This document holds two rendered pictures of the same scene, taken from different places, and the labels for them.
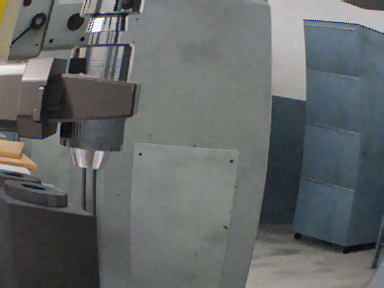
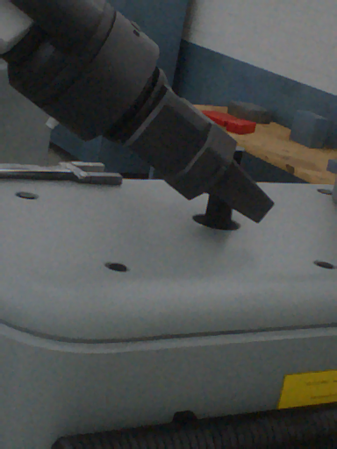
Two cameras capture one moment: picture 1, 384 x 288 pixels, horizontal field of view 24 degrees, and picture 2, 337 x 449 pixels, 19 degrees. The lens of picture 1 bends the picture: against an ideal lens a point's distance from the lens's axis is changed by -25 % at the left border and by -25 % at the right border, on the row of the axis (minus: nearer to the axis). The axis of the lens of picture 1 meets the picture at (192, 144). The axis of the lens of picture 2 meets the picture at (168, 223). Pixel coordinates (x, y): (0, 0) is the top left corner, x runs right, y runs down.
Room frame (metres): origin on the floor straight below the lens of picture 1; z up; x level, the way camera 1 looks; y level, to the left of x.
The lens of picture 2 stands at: (-0.02, 0.32, 2.10)
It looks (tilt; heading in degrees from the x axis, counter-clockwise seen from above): 16 degrees down; 343
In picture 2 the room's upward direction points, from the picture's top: 11 degrees clockwise
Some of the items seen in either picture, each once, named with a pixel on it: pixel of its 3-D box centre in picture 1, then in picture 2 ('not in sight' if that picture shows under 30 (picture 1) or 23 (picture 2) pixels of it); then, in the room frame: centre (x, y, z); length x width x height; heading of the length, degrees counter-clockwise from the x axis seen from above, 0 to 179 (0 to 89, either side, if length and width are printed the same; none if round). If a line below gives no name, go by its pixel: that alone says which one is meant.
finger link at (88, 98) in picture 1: (87, 98); not in sight; (0.67, 0.07, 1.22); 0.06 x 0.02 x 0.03; 90
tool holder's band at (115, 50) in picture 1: (101, 51); not in sight; (0.70, 0.06, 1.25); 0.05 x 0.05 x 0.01
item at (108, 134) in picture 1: (93, 101); not in sight; (0.70, 0.06, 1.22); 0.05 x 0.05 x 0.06
